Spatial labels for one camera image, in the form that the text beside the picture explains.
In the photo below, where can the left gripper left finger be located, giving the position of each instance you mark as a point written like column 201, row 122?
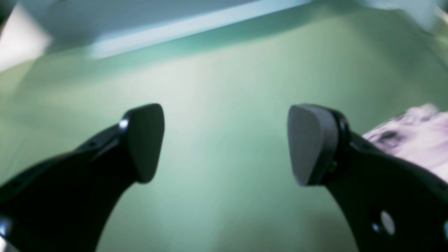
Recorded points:
column 62, row 204

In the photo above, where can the grey-green table cloth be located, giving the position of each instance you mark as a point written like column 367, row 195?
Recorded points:
column 224, row 181

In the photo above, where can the pink t-shirt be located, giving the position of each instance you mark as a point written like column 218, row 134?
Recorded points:
column 419, row 135

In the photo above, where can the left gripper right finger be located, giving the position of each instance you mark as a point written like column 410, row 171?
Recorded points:
column 390, row 204

